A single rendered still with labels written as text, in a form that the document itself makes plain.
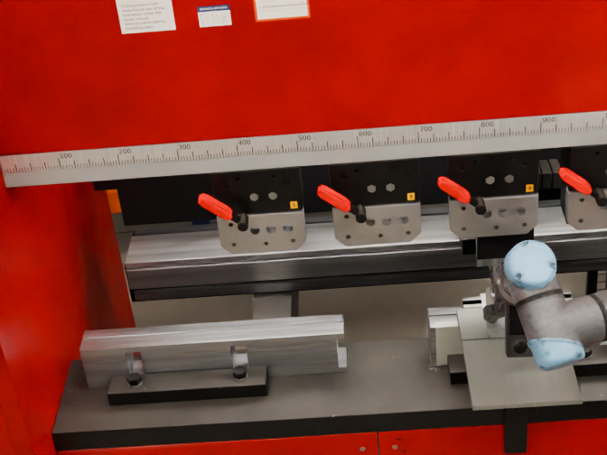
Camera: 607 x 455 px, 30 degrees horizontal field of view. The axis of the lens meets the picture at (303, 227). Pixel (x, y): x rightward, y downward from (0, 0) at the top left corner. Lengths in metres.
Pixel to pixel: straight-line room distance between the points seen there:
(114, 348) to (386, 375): 0.51
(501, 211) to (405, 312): 1.77
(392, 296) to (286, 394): 1.70
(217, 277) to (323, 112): 0.62
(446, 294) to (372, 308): 0.25
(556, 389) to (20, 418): 0.91
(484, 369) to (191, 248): 0.71
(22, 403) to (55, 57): 0.59
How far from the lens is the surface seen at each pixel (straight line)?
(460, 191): 1.89
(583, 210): 1.99
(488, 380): 1.96
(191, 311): 3.84
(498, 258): 2.07
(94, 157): 1.92
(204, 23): 1.79
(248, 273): 2.34
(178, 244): 2.39
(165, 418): 2.14
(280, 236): 1.97
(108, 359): 2.19
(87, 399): 2.22
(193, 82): 1.83
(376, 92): 1.83
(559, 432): 2.16
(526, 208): 1.97
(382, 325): 3.68
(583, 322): 1.76
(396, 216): 1.95
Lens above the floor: 2.30
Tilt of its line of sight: 33 degrees down
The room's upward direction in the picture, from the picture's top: 6 degrees counter-clockwise
